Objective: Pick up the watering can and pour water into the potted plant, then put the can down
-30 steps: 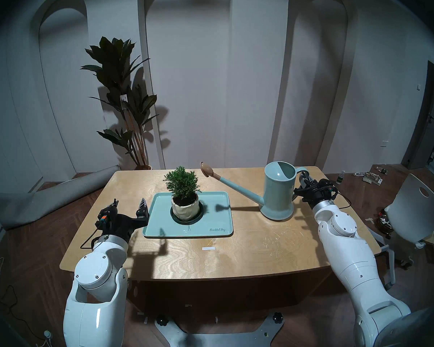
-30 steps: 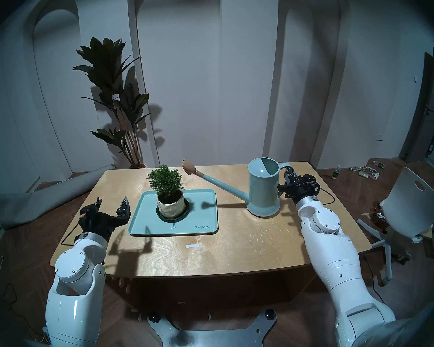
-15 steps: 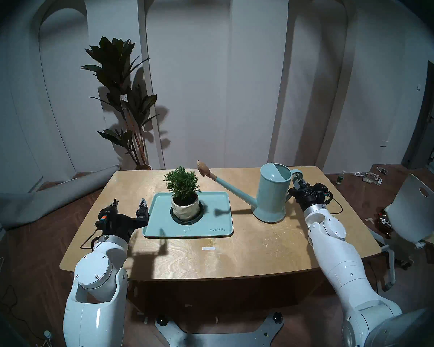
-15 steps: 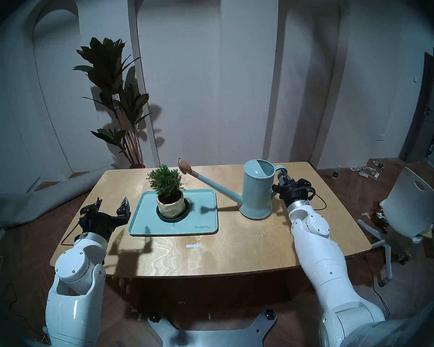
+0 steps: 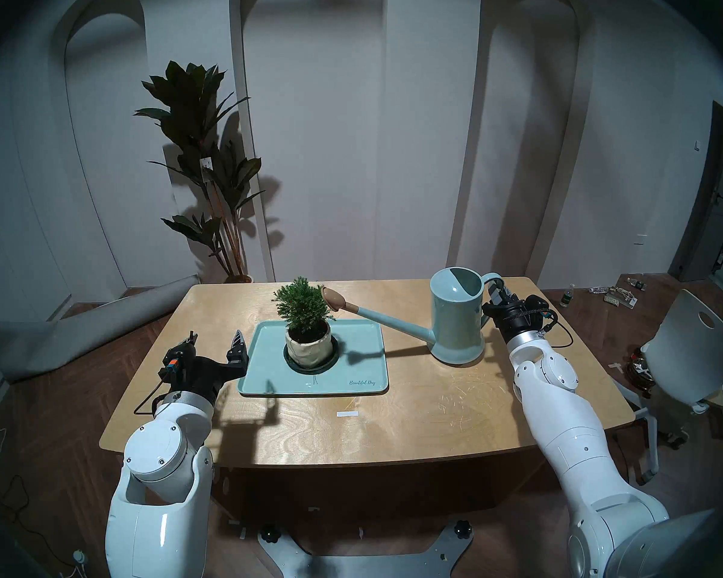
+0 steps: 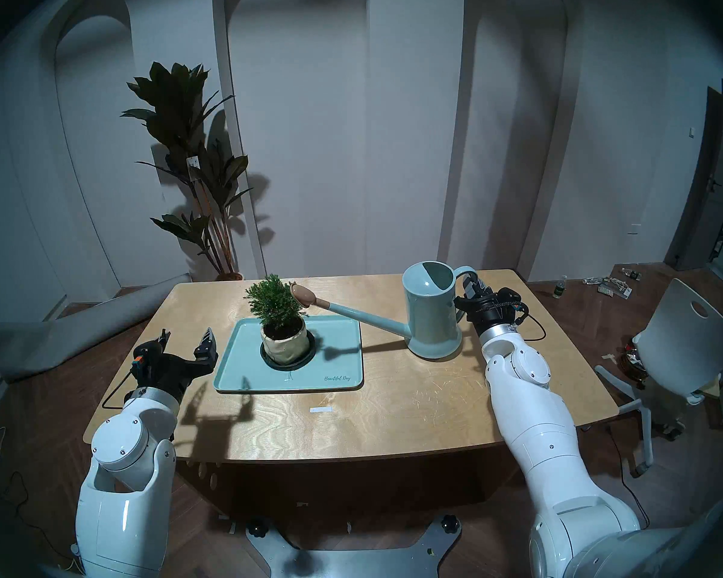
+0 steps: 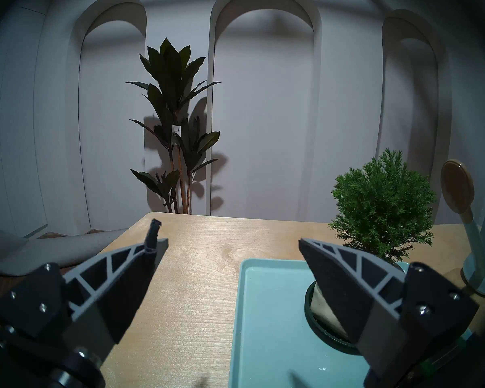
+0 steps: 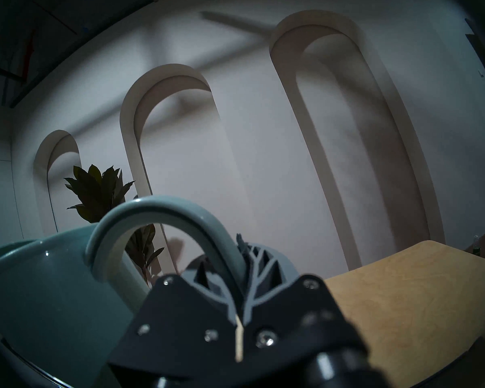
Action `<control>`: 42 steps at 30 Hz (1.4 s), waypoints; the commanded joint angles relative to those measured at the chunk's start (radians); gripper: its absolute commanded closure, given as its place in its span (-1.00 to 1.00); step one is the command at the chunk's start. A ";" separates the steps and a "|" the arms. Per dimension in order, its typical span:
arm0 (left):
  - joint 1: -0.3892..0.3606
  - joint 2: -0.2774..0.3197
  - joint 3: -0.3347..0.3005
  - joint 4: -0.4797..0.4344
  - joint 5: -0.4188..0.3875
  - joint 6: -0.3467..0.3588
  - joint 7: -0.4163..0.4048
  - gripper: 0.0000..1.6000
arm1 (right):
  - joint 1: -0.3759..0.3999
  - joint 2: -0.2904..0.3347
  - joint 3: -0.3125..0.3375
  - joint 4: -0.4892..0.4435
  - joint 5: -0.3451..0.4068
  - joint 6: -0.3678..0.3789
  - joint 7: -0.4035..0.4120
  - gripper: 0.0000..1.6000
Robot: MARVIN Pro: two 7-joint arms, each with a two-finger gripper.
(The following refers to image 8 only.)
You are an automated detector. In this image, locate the tall dark leafy floor plant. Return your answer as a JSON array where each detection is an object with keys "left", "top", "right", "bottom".
[{"left": 64, "top": 164, "right": 165, "bottom": 285}]

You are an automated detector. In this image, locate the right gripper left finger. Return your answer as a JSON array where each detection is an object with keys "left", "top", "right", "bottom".
[{"left": 108, "top": 259, "right": 237, "bottom": 379}]

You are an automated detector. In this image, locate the light teal watering can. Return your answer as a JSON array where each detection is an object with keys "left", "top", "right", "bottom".
[{"left": 0, "top": 195, "right": 247, "bottom": 388}]

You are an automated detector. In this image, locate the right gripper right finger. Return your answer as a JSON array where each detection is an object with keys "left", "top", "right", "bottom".
[{"left": 236, "top": 234, "right": 366, "bottom": 361}]

